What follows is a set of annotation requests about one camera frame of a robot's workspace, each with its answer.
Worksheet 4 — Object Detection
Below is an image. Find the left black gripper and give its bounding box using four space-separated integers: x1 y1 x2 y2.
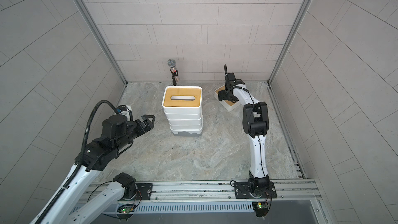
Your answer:
114 114 157 151

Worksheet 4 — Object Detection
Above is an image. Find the grey lid tissue box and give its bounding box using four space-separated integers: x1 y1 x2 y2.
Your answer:
170 124 203 132
165 112 202 120

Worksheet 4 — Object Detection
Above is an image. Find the wooden lid tissue box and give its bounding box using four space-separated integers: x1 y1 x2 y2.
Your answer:
162 86 203 114
214 86 240 112
168 118 203 125

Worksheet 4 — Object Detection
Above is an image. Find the white lid tissue box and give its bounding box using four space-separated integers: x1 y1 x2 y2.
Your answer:
171 130 203 137

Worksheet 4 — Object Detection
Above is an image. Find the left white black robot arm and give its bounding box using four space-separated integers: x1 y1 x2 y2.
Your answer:
32 114 155 224

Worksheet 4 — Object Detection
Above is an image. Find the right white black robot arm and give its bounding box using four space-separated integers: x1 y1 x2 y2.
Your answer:
218 65 271 199

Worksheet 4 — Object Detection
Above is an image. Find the black microphone stand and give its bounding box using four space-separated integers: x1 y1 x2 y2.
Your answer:
167 59 179 86

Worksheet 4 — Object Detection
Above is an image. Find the left circuit board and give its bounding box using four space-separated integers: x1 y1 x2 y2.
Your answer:
117 204 136 221

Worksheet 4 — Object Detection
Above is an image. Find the circuit board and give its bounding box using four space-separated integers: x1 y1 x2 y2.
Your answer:
252 201 270 218
117 204 136 221

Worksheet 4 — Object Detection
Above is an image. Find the right circuit board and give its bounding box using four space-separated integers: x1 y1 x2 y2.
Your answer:
252 201 270 218

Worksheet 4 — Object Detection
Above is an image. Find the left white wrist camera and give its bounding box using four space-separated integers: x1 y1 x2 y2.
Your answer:
117 105 133 121

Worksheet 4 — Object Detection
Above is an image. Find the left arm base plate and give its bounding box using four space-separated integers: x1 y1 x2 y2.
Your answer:
112 182 153 202

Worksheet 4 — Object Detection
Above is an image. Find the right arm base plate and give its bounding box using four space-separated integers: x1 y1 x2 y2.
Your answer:
234 181 277 199

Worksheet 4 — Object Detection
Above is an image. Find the aluminium mounting rail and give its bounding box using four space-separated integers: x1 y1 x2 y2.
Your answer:
58 178 322 204

